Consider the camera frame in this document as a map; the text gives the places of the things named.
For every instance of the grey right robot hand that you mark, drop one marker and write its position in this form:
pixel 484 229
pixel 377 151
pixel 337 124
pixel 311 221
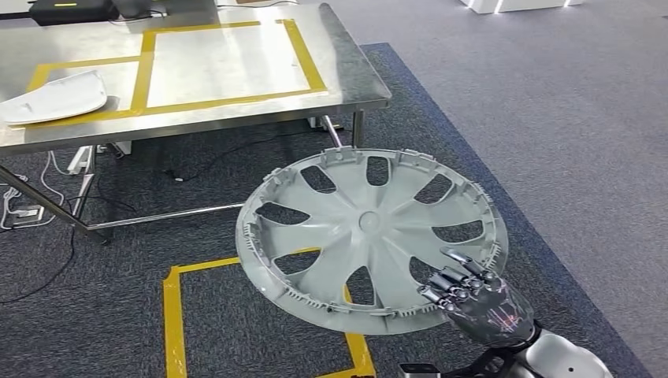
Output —
pixel 493 318

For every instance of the grey plastic wheel hubcap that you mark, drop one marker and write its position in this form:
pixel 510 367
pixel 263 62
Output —
pixel 368 221

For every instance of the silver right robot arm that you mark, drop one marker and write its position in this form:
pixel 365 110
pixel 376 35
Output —
pixel 569 355

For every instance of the stainless steel workbench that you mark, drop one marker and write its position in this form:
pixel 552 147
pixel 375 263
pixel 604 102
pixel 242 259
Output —
pixel 334 62

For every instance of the white plastic car part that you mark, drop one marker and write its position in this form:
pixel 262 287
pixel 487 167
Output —
pixel 52 99

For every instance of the white lit display plinth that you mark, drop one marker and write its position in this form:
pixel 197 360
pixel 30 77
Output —
pixel 522 4

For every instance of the grey metal box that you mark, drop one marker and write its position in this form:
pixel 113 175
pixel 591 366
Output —
pixel 193 5

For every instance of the metal floor socket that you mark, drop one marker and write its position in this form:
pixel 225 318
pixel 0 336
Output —
pixel 26 213

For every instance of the black carrying case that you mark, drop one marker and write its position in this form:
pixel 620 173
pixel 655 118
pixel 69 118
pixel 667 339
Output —
pixel 73 11

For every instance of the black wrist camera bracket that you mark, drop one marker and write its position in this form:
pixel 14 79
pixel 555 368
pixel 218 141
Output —
pixel 482 368

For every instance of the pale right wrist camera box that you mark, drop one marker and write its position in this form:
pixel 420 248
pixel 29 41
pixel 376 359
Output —
pixel 417 371

